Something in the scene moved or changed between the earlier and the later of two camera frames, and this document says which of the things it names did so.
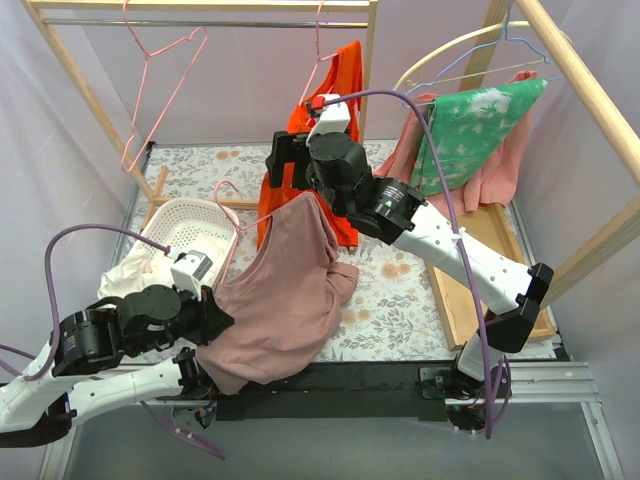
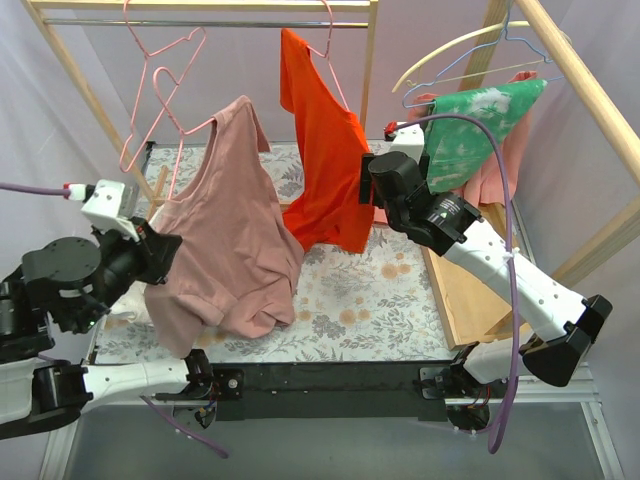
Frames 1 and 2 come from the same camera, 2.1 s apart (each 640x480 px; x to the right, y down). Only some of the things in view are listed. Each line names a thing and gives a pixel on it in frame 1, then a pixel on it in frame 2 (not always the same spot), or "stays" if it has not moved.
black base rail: x=343 y=391 stays
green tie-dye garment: x=469 y=129 stays
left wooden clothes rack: x=49 y=14 stays
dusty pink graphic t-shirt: x=282 y=290 → x=242 y=249
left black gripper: x=212 y=315 → x=151 y=248
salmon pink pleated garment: x=491 y=185 stays
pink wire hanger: x=237 y=229 → x=175 y=122
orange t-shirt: x=342 y=81 → x=326 y=209
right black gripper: x=282 y=161 → x=366 y=179
